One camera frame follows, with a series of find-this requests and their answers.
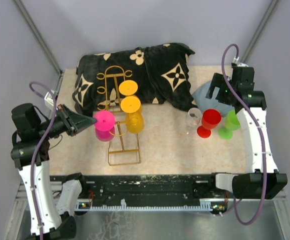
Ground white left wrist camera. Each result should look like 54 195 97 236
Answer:
44 90 55 111

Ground pink plastic wine glass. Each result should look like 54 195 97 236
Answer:
94 110 115 142

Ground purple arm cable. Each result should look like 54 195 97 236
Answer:
29 81 59 240
209 44 268 225

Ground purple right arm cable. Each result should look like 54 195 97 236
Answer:
209 44 268 225

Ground black patterned plush blanket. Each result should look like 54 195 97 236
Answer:
72 43 197 116

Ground red plastic wine glass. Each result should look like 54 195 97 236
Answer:
197 108 222 138

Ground grey cable duct strip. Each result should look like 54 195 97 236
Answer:
74 198 227 214

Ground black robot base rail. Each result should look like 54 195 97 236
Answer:
49 172 238 207

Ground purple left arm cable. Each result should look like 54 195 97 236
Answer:
29 81 59 240

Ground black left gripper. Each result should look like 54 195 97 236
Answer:
36 103 97 139

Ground orange plastic wine glass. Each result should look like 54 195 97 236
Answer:
118 80 138 96

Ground clear wine glass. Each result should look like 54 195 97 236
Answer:
186 107 202 135

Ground green plastic wine glass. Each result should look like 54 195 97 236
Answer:
218 109 241 140

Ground light blue denim cloth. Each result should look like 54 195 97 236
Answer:
192 81 234 117

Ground gold wire glass rack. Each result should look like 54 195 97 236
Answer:
96 65 141 167

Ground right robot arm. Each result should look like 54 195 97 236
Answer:
206 63 288 200

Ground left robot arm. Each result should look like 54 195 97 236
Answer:
10 103 97 240

